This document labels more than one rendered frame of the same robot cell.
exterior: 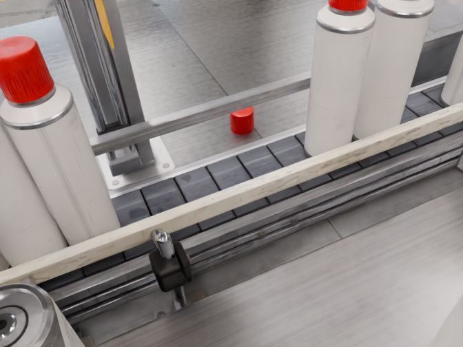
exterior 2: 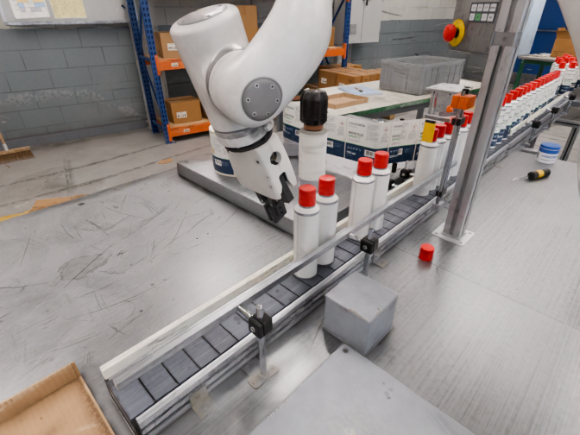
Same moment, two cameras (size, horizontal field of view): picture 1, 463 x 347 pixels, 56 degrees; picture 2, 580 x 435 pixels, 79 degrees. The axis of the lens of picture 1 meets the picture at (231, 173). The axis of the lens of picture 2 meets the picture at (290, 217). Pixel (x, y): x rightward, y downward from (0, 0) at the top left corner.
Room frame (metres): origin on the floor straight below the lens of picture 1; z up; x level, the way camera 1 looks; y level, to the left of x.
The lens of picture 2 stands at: (1.00, -0.63, 1.37)
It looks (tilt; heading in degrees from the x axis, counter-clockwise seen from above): 31 degrees down; 156
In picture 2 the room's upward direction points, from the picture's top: straight up
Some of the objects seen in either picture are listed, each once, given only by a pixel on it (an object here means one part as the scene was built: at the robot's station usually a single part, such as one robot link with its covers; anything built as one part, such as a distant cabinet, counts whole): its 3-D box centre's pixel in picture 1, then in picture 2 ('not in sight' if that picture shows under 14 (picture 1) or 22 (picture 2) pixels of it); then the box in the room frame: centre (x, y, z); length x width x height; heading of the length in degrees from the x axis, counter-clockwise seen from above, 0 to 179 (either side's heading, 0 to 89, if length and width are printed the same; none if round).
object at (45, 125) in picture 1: (61, 160); (425, 162); (0.26, 0.14, 0.98); 0.05 x 0.05 x 0.20
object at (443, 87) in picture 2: not in sight; (450, 87); (0.06, 0.39, 1.14); 0.14 x 0.11 x 0.01; 112
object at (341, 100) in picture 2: not in sight; (339, 100); (-1.22, 0.74, 0.82); 0.34 x 0.24 x 0.03; 106
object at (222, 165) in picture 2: not in sight; (239, 146); (-0.18, -0.30, 0.95); 0.20 x 0.20 x 0.14
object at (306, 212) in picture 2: not in sight; (305, 232); (0.46, -0.35, 0.98); 0.05 x 0.05 x 0.20
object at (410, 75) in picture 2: not in sight; (421, 73); (-1.42, 1.63, 0.91); 0.60 x 0.40 x 0.22; 104
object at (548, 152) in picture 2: not in sight; (547, 153); (0.16, 0.90, 0.86); 0.07 x 0.07 x 0.07
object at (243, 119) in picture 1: (242, 118); (426, 251); (0.48, -0.02, 0.85); 0.03 x 0.03 x 0.03
